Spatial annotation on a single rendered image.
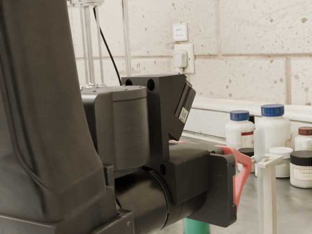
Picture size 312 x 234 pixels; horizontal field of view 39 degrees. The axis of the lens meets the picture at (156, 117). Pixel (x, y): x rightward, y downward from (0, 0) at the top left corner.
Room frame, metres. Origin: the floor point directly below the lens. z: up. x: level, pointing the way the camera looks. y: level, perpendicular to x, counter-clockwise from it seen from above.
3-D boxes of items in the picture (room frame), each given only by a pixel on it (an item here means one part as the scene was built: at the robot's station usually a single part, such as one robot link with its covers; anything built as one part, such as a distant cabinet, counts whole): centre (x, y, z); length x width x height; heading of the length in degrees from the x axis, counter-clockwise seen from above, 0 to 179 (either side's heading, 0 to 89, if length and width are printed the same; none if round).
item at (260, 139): (0.51, -0.12, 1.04); 0.01 x 0.01 x 0.04; 49
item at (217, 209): (0.39, -0.01, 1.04); 0.10 x 0.07 x 0.07; 49
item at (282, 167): (0.84, -0.24, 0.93); 0.05 x 0.05 x 0.05
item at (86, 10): (1.16, 0.16, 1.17); 0.07 x 0.07 x 0.25
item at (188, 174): (0.39, -0.01, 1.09); 0.07 x 0.06 x 0.11; 49
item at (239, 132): (0.95, -0.18, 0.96); 0.06 x 0.06 x 0.11
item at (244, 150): (0.88, -0.18, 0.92); 0.04 x 0.04 x 0.04
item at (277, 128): (0.91, -0.24, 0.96); 0.07 x 0.07 x 0.13
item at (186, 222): (0.60, -0.05, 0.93); 0.04 x 0.04 x 0.06
